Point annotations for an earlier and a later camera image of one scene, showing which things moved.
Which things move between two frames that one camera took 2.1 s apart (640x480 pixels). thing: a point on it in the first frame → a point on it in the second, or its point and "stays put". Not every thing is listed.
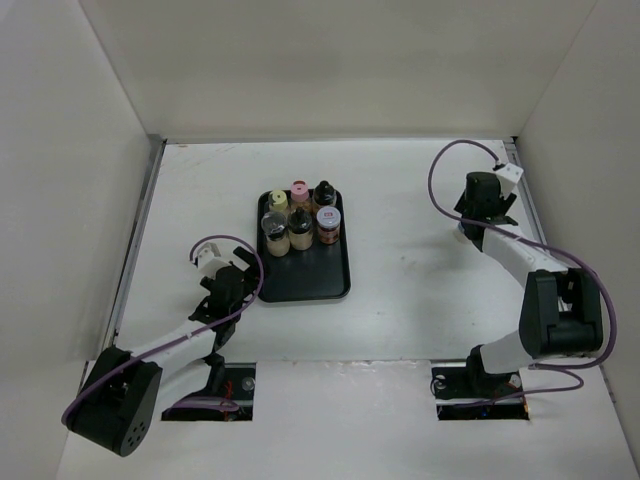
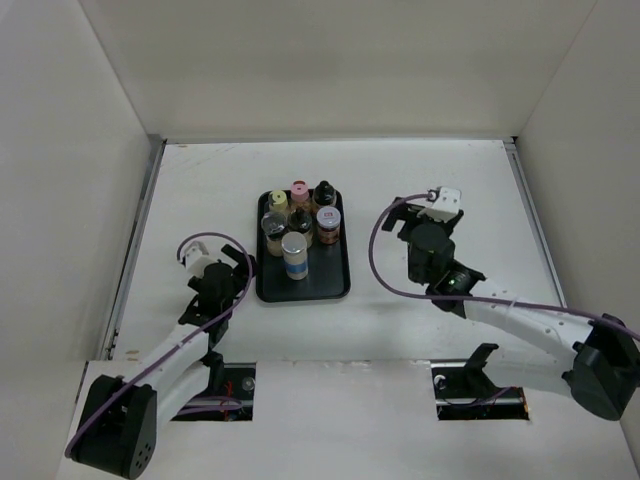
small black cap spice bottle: x=324 y=194 stays put
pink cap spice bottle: x=299 y=190 stays put
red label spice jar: x=328 y=223 stays put
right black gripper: x=505 y=206 → x=402 y=213
